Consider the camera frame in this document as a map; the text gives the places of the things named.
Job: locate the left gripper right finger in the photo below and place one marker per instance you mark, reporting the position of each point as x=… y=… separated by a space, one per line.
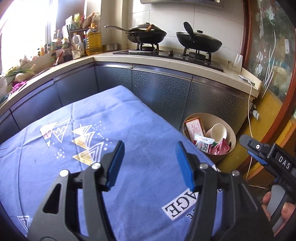
x=225 y=208

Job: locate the black gas stove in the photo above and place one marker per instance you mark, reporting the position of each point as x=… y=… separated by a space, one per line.
x=194 y=57

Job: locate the range hood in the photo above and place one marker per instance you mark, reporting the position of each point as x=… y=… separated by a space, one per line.
x=216 y=3

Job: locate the yellow cooking oil bottle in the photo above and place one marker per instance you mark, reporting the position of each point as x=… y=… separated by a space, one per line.
x=93 y=40

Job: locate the dark blue kitchen cabinets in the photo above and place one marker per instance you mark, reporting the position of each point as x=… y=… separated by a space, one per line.
x=171 y=94

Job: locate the black lidded frying pan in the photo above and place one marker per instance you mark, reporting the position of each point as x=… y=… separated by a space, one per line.
x=197 y=40

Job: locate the green onions and vegetables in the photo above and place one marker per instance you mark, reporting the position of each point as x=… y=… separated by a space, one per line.
x=20 y=75

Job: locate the phone on counter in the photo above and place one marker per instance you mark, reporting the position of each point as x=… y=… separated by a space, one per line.
x=242 y=78

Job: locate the maroon foil snack wrapper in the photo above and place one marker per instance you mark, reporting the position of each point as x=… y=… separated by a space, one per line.
x=221 y=148

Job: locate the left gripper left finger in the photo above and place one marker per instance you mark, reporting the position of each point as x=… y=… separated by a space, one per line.
x=74 y=208

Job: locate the pink white paper cup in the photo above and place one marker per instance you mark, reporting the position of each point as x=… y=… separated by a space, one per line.
x=217 y=132

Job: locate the blue patterned tablecloth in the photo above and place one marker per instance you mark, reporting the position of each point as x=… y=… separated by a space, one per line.
x=149 y=201

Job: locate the yellow red cardboard box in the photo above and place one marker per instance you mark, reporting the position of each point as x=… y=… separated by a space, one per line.
x=194 y=126

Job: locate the wooden framed glass door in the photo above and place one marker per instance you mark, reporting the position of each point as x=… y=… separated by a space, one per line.
x=269 y=50

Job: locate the brown round trash bin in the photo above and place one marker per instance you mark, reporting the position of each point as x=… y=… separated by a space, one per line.
x=208 y=121

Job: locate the black wok with handle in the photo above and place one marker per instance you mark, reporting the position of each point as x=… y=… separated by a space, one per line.
x=142 y=34

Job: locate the white plastic jug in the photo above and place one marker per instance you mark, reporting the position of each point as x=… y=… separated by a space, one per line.
x=78 y=46

